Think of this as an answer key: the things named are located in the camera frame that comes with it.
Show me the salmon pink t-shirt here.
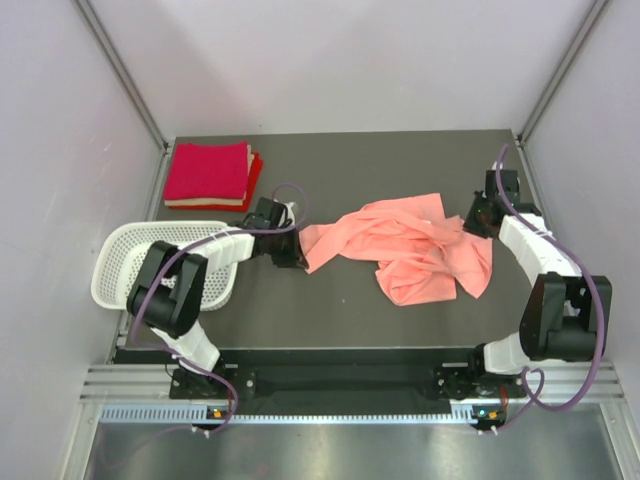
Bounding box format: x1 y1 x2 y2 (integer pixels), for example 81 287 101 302
300 193 493 306

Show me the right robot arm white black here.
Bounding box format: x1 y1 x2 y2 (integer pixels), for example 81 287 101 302
464 170 597 396

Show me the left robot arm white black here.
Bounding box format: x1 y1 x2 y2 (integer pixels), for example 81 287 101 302
126 197 308 397

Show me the folded red t-shirt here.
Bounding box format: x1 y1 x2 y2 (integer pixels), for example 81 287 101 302
164 153 264 213

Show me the folded magenta t-shirt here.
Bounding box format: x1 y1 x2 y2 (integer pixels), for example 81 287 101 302
163 142 250 202

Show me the white perforated plastic basket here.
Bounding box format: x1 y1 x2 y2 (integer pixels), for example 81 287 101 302
91 221 237 311

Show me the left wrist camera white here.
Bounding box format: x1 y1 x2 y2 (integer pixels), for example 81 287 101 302
285 201 303 223

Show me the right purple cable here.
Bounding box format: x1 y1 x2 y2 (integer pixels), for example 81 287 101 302
494 144 609 435

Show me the purple cable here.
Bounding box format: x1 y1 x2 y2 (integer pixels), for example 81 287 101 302
494 144 609 435
99 182 311 471

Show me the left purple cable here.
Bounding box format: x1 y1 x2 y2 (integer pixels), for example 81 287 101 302
99 182 311 471

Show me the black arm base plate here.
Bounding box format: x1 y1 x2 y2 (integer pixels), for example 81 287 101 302
169 349 526 401

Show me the right aluminium frame post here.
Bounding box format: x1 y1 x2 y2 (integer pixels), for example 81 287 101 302
516 0 612 149

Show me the aluminium frame post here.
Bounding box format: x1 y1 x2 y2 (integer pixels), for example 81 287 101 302
516 0 612 149
71 0 168 151

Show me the grey slotted cable duct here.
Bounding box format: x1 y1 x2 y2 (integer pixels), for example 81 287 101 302
99 403 498 425

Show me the left aluminium frame post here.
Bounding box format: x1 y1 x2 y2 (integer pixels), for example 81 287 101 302
71 0 168 151

